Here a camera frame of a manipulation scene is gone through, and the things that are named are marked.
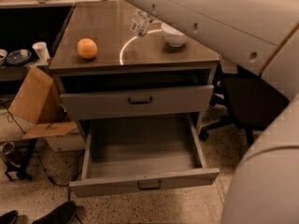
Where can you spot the black shoe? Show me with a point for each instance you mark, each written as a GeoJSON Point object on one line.
{"type": "Point", "coordinates": [9, 217]}
{"type": "Point", "coordinates": [63, 214]}

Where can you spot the clear plastic bottle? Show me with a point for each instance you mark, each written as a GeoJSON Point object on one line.
{"type": "Point", "coordinates": [140, 22]}

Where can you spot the dark cup on stand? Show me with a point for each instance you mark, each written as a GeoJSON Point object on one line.
{"type": "Point", "coordinates": [11, 152]}

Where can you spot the dark blue plate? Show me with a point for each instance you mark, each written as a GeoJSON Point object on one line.
{"type": "Point", "coordinates": [19, 57]}

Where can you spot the brown cardboard box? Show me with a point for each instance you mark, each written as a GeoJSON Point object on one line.
{"type": "Point", "coordinates": [38, 101]}

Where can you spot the orange ball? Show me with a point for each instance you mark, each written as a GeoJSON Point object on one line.
{"type": "Point", "coordinates": [87, 49]}

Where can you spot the black office chair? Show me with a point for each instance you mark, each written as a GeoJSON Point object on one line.
{"type": "Point", "coordinates": [252, 104]}

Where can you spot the open middle drawer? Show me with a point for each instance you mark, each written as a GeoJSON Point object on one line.
{"type": "Point", "coordinates": [139, 154]}

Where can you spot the grey drawer cabinet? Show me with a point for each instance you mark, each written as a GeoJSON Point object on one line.
{"type": "Point", "coordinates": [123, 61]}

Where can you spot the white bowl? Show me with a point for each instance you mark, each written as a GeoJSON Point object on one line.
{"type": "Point", "coordinates": [172, 36]}

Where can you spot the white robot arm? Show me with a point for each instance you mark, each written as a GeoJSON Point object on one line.
{"type": "Point", "coordinates": [261, 36]}

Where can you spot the upper grey drawer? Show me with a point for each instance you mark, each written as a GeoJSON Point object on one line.
{"type": "Point", "coordinates": [119, 104]}

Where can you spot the white paper cup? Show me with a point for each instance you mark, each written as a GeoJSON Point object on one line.
{"type": "Point", "coordinates": [41, 50]}

